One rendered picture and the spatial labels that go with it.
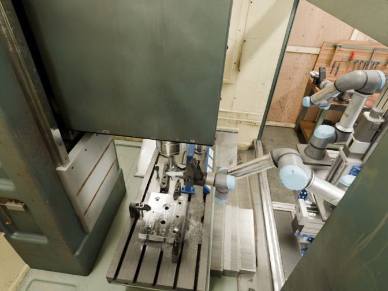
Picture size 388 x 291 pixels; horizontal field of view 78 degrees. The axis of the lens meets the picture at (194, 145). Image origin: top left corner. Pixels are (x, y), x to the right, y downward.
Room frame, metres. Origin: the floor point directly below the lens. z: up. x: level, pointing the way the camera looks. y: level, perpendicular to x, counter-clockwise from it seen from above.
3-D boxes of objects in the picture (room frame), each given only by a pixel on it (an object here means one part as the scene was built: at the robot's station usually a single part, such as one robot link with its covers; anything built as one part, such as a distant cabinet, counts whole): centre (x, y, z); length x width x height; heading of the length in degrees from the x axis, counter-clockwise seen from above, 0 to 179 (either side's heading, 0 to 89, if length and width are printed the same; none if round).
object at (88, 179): (0.96, 0.55, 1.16); 0.48 x 0.05 x 0.51; 176
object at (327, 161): (1.42, -0.93, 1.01); 0.36 x 0.22 x 0.06; 85
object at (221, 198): (0.90, -0.17, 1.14); 0.11 x 0.08 x 0.11; 173
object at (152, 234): (0.84, 0.14, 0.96); 0.29 x 0.23 x 0.05; 176
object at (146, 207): (0.87, 0.29, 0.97); 0.13 x 0.03 x 0.15; 86
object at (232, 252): (1.10, -0.31, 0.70); 0.90 x 0.30 x 0.16; 176
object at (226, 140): (1.58, 0.06, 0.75); 0.89 x 0.70 x 0.26; 86
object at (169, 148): (0.93, 0.11, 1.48); 0.16 x 0.16 x 0.12
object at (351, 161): (1.17, -0.98, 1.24); 0.14 x 0.09 x 0.03; 175
